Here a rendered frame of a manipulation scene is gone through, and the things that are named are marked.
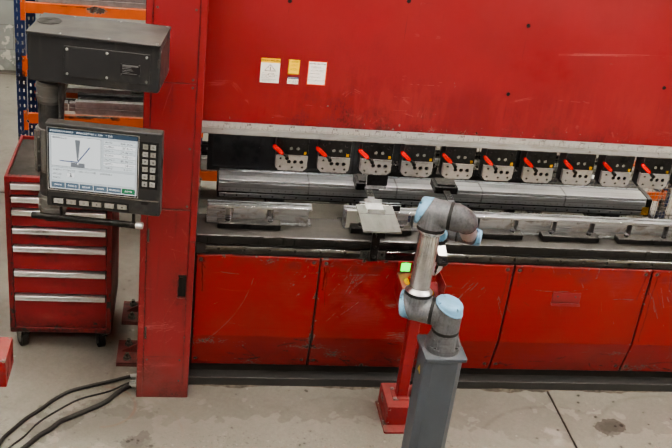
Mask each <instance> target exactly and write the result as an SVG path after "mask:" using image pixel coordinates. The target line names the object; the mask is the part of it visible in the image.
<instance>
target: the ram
mask: <svg viewBox="0 0 672 448"><path fill-rule="evenodd" d="M261 58H276V59H281V61H280V72H279V83H266V82H260V70H261ZM289 59H292V60H300V69H299V74H288V66H289ZM309 61H321V62H328V63H327V72H326V81H325V86H320V85H306V82H307V73H308V63H309ZM287 77H299V79H298V84H287ZM202 121H219V122H237V123H255V124H273V125H291V126H308V127H326V128H344V129H362V130H379V131H397V132H415V133H433V134H451V135H468V136H486V137H504V138H522V139H540V140H557V141H575V142H593V143H611V144H629V145H646V146H664V147H672V0H209V4H208V23H207V41H206V60H205V78H204V97H203V115H202ZM202 133H212V134H230V135H249V136H267V137H286V138H304V139H322V140H341V141H359V142H378V143H396V144H415V145H433V146H451V147H470V148H488V149H507V150H525V151H544V152H562V153H580V154H599V155H617V156H636V157H654V158H672V153H663V152H645V151H626V150H608V149H590V148H572V147H554V146H536V145H518V144H500V143H481V142H463V141H445V140H427V139H409V138H391V137H373V136H355V135H337V134H318V133H300V132H282V131H264V130H246V129H228V128H210V127H202Z"/></svg>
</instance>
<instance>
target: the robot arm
mask: <svg viewBox="0 0 672 448"><path fill-rule="evenodd" d="M414 223H417V227H416V228H417V230H418V231H419V237H418V242H417V247H416V253H415V258H414V263H413V269H412V274H411V279H410V284H409V285H407V286H406V287H405V289H403V290H402V291H401V293H400V299H399V314H400V316H401V317H403V318H406V319H408V320H414V321H418V322H422V323H426V324H430V325H432V327H431V330H430V331H429V333H428V335H427V336H426V338H425V342H424V346H425V348H426V350H427V351H428V352H430V353H431V354H433V355H435V356H439V357H445V358H448V357H453V356H456V355H457V354H458V353H459V351H460V339H459V330H460V325H461V320H462V317H463V304H462V302H461V301H460V300H459V299H458V298H456V297H454V296H452V295H449V294H444V295H443V294H441V295H439V296H438V297H433V296H432V294H433V291H432V290H431V289H430V285H431V280H432V275H433V276H435V275H437V274H438V273H439V272H440V271H441V270H442V268H444V266H447V264H448V255H447V248H446V244H445V242H447V241H448V240H452V241H456V242H461V243H465V244H469V245H472V246H473V245H474V246H479V245H480V243H481V239H482V235H483V231H482V230H480V229H477V227H478V219H477V216H476V215H475V213H474V212H473V211H472V210H470V209H469V208H468V207H466V206H464V205H462V204H460V203H455V202H451V201H447V200H442V199H438V198H435V197H428V196H424V197H423V198H422V199H421V201H420V203H419V205H418V208H417V211H416V213H415V217H414ZM435 260H437V267H436V270H435V266H436V261H435ZM434 271H435V272H434Z"/></svg>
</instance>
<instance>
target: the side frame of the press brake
mask: <svg viewBox="0 0 672 448"><path fill-rule="evenodd" d="M208 4H209V0H146V22H145V24H154V25H163V26H171V30H170V53H169V72H168V74H167V76H166V78H165V80H164V82H163V85H162V87H161V89H160V91H159V92H158V93H148V92H144V101H143V128H148V129H158V130H164V155H163V183H162V211H161V214H160V216H149V215H141V219H140V222H143V223H144V227H143V229H140V259H139V299H138V338H137V378H136V397H187V393H188V375H189V356H190V338H191V319H192V301H193V282H194V264H195V245H196V227H197V208H198V189H199V171H200V152H201V134H202V115H203V97H204V78H205V60H206V41H207V23H208Z"/></svg>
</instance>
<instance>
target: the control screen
mask: <svg viewBox="0 0 672 448"><path fill-rule="evenodd" d="M137 149H138V137H131V136H122V135H112V134H103V133H93V132H84V131H74V130H65V129H55V128H49V168H50V187H51V188H60V189H70V190H80V191H90V192H99V193H109V194H119V195H128V196H136V192H137ZM67 172H69V173H75V178H70V177H67Z"/></svg>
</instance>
